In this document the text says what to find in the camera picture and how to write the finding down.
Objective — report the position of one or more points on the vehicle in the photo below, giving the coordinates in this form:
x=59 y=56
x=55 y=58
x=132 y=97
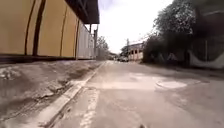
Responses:
x=123 y=59

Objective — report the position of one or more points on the tree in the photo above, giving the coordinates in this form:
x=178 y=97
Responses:
x=101 y=46

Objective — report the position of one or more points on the beige building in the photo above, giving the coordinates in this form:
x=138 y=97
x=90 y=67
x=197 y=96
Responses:
x=135 y=52

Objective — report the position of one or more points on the grey concrete road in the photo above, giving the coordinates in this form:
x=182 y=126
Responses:
x=133 y=100

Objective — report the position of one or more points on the concrete kerb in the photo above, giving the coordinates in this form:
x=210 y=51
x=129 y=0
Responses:
x=56 y=105

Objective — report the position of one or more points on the yellow panelled building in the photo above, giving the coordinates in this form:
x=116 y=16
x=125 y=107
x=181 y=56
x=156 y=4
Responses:
x=50 y=30

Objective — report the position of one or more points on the group of dark trees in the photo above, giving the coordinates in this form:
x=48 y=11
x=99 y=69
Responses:
x=176 y=20

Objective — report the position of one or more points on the cracked concrete pavement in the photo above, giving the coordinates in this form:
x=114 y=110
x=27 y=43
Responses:
x=26 y=86

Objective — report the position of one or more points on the grey wall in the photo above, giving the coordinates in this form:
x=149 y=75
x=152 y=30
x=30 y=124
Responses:
x=213 y=63

